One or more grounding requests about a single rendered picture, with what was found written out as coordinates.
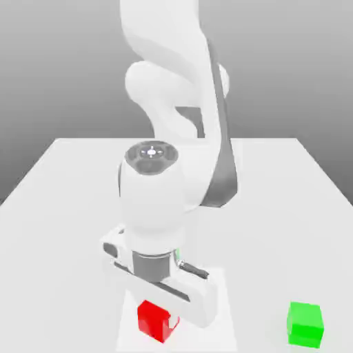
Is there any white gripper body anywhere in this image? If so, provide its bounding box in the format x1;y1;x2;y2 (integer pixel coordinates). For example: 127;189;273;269
102;256;221;330

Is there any small red cube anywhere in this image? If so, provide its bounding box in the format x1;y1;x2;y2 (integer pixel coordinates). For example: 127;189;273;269
137;299;181;345

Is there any small green cube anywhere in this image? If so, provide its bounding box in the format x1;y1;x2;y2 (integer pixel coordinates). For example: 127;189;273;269
285;301;325;349

